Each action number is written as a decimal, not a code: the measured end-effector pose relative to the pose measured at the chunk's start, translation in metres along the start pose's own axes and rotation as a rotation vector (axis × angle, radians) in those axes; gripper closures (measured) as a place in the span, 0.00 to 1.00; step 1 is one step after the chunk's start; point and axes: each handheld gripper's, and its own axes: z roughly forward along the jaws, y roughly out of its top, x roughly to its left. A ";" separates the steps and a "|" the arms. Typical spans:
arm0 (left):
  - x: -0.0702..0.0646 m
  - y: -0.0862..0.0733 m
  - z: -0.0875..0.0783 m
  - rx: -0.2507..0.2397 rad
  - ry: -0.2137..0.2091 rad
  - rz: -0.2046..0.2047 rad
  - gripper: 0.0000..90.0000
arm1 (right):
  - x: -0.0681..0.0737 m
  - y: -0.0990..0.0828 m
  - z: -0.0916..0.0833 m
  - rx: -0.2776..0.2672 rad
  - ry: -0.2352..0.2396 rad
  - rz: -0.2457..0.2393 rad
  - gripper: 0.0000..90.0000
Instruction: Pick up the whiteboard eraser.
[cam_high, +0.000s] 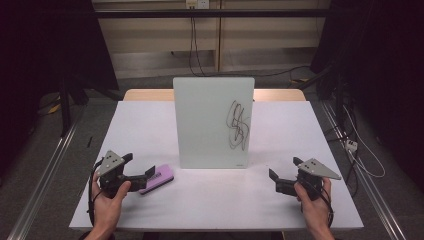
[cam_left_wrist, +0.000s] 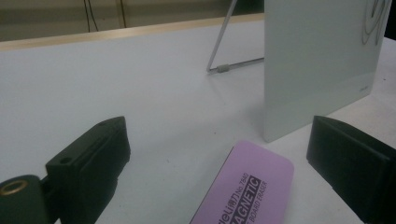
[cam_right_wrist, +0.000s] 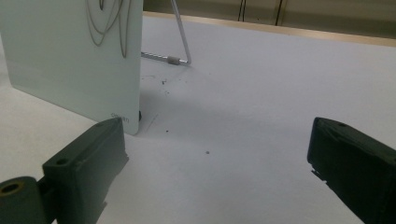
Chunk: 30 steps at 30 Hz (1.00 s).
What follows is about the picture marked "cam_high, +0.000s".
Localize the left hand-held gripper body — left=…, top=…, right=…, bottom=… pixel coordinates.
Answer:
left=95, top=150, right=148, bottom=198

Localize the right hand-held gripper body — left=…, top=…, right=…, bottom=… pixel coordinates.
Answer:
left=275, top=158, right=342, bottom=202

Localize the purple whiteboard eraser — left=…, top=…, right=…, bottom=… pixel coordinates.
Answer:
left=138, top=163, right=175, bottom=196

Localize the small whiteboard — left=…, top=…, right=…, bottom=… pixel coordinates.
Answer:
left=172, top=77, right=256, bottom=170

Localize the person's left hand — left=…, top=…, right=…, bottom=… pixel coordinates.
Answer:
left=90, top=174, right=132, bottom=231

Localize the person's right hand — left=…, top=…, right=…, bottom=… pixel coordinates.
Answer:
left=293, top=178, right=334, bottom=231

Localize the white power strip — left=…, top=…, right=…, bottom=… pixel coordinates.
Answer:
left=344, top=139, right=359, bottom=153

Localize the white-topped wooden table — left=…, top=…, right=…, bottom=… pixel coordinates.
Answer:
left=69, top=88, right=364, bottom=233

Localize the black metal stand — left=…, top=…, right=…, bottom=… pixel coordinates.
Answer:
left=58, top=77, right=73, bottom=138

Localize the black curtain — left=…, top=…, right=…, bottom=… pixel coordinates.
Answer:
left=309, top=0, right=424, bottom=184
left=0, top=0, right=120, bottom=179

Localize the black horizontal bar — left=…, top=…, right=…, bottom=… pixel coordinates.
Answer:
left=94, top=8, right=334, bottom=19

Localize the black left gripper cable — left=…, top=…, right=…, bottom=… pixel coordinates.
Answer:
left=86, top=159, right=105, bottom=228

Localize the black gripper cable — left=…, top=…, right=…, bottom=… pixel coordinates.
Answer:
left=299, top=181, right=335, bottom=229
left=86, top=159, right=105, bottom=228

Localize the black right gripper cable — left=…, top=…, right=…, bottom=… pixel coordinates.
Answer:
left=299, top=181, right=335, bottom=229

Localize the aluminium floor rail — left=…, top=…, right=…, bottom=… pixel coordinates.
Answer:
left=319, top=99, right=408, bottom=240
left=6, top=105, right=87, bottom=240

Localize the white cable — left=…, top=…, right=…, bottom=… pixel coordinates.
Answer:
left=342, top=104, right=387, bottom=179

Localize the black hanging cable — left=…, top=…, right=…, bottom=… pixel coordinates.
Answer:
left=188, top=16, right=208, bottom=78

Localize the wooden vertical post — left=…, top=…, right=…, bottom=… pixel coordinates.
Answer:
left=215, top=0, right=224, bottom=73

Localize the white wall socket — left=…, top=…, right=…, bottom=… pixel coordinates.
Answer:
left=185, top=0, right=211, bottom=10

